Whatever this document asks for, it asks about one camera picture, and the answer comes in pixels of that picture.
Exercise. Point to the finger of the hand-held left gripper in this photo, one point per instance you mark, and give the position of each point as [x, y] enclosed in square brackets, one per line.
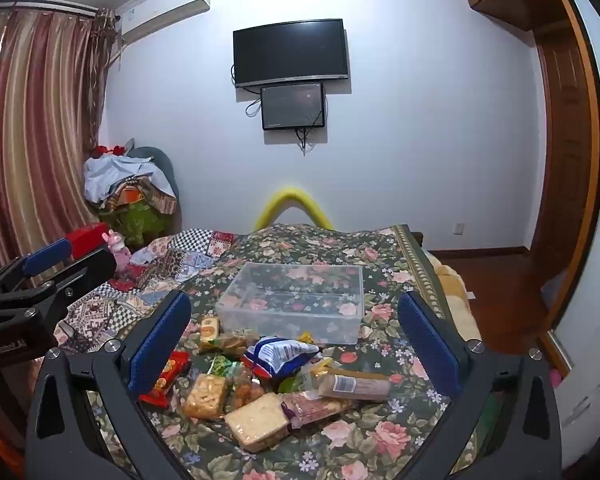
[87, 270]
[47, 255]

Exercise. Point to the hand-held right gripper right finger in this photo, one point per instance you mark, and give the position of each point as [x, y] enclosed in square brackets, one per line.
[427, 345]

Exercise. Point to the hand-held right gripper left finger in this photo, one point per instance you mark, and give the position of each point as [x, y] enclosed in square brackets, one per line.
[161, 345]

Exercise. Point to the red snack packet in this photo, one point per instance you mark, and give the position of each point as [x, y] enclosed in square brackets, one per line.
[167, 375]

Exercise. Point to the orange rice cracker packet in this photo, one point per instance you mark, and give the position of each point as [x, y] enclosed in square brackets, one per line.
[210, 332]

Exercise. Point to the peanut brittle packet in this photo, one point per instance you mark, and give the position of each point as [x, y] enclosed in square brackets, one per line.
[205, 396]

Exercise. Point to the long biscuit pack white label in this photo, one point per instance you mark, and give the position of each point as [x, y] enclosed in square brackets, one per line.
[360, 385]

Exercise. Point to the square cake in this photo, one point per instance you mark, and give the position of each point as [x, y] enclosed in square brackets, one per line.
[257, 420]

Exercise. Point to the brown pastries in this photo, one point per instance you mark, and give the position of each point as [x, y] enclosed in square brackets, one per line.
[315, 407]

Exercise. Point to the clear plastic box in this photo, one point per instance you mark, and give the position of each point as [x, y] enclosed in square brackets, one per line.
[290, 300]

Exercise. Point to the red box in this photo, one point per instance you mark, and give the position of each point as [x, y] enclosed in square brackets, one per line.
[87, 239]

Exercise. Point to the pink plush toy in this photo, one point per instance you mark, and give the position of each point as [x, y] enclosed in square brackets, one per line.
[119, 252]

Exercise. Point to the yellow fleece blanket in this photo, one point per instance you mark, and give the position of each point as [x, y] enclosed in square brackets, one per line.
[457, 290]

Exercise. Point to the green snack packet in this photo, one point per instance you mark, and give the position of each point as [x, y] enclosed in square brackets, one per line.
[221, 365]

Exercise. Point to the green patterned cloth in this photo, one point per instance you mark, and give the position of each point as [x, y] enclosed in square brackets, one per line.
[137, 220]

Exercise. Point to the brown pastry orange packet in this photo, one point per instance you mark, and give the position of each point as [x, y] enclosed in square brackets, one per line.
[232, 344]

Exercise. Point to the patchwork quilt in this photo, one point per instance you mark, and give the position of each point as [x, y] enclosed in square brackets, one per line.
[180, 255]

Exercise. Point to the fried snack packet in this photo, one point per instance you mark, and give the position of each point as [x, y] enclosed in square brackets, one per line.
[247, 387]

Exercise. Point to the pile of clothes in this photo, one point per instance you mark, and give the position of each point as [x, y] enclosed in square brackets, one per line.
[115, 175]

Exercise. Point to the blue white chip bag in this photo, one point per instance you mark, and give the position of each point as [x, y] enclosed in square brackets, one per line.
[280, 355]

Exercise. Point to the small yellow packet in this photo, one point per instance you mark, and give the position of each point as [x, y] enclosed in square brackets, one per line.
[306, 338]

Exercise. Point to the striped brown curtain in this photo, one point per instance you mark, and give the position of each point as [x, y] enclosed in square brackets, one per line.
[35, 130]

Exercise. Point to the grey chair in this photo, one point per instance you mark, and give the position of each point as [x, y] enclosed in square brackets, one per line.
[166, 170]

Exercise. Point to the white door with stickers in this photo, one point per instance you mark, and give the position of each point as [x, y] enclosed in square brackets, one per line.
[592, 260]

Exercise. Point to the yellow foam tube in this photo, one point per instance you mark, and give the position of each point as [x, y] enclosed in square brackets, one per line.
[292, 196]

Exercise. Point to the wooden wardrobe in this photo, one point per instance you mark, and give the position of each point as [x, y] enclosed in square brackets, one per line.
[560, 110]

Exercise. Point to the white air conditioner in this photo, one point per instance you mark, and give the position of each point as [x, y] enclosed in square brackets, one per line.
[166, 10]

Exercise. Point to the white wall socket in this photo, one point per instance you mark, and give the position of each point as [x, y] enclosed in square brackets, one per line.
[458, 229]

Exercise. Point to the small black wall monitor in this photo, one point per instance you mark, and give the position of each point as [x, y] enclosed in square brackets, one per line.
[293, 106]

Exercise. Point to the black wall television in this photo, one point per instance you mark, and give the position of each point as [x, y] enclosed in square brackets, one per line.
[291, 52]

